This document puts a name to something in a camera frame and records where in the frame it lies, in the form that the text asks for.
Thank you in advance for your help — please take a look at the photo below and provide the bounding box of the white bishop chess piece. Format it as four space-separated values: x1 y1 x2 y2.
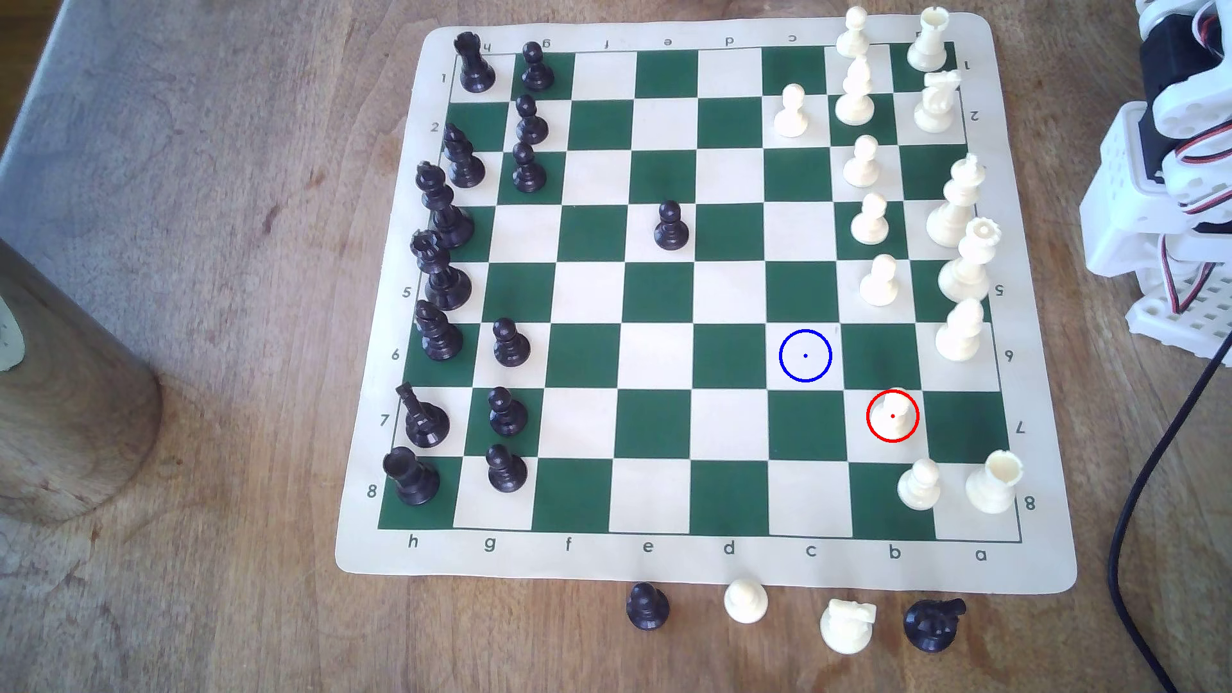
934 297 986 364
834 53 877 127

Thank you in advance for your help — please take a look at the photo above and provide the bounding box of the green and cream chess mat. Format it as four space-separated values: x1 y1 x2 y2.
334 13 1079 596

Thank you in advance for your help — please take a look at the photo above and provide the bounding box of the black bishop chess piece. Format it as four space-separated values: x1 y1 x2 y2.
441 123 486 189
414 299 465 363

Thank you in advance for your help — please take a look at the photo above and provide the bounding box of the white queen chess piece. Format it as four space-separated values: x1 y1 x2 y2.
937 216 1003 304

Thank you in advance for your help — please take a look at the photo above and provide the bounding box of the red black white servo wire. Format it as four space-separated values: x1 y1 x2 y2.
1159 235 1216 317
1159 120 1232 227

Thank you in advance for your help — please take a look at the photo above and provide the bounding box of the round wooden post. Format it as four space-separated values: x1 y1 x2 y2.
0 235 163 526

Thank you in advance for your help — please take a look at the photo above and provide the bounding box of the white knight chess piece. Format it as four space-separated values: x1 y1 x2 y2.
912 69 964 135
819 597 878 656

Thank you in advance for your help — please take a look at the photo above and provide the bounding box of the black pawn chess piece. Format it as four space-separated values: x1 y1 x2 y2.
492 318 533 369
514 93 550 146
485 443 529 495
511 141 548 194
520 41 556 92
653 201 691 252
487 386 529 438
626 582 671 633

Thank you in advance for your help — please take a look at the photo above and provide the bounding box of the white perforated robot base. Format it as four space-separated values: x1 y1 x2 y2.
1124 235 1232 365

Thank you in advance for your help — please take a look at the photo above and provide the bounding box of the white rook chess piece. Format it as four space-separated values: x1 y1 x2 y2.
965 449 1024 516
907 6 952 73

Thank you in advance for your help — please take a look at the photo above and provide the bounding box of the black rook chess piece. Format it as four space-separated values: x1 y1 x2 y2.
458 31 497 94
382 447 442 508

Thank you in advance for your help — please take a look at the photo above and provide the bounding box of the black king chess piece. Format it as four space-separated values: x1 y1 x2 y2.
415 160 475 250

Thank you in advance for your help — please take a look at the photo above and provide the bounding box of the black knight chess piece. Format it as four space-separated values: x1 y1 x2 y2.
903 597 968 655
397 381 452 450

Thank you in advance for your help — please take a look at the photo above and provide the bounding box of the white king chess piece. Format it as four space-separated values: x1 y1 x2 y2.
926 152 987 250

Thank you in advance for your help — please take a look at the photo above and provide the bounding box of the black queen chess piece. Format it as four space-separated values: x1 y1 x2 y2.
410 229 474 311

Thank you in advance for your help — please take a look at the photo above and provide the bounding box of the white pawn chess piece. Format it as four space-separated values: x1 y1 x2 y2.
859 254 901 309
773 83 812 139
850 192 891 246
897 457 943 512
834 6 872 59
724 578 770 625
874 388 918 444
842 135 883 189

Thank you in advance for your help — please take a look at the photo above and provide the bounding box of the black power cable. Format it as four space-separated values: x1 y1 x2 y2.
1107 332 1232 693

